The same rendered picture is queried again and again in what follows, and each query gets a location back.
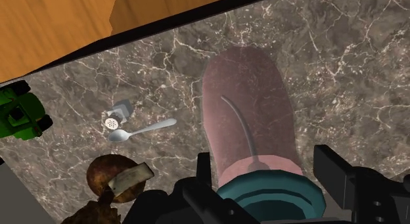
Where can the silver spoon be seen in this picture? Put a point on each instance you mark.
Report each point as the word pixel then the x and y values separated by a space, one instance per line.
pixel 141 131

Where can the green toy tractor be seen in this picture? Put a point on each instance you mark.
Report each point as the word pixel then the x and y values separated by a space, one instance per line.
pixel 22 114

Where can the wooden cabinet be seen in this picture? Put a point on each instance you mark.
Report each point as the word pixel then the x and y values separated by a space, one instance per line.
pixel 64 21

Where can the brown round rusty object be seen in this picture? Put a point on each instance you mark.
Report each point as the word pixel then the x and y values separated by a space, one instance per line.
pixel 109 181

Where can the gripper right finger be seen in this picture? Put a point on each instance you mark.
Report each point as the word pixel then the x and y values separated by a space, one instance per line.
pixel 352 188

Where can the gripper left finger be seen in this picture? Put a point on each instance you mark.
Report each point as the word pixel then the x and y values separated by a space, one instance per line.
pixel 205 197

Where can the grey salt shaker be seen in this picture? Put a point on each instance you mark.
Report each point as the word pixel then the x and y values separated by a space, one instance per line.
pixel 118 116

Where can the pink bottle with teal cap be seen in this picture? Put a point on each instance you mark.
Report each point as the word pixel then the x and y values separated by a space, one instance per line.
pixel 250 120

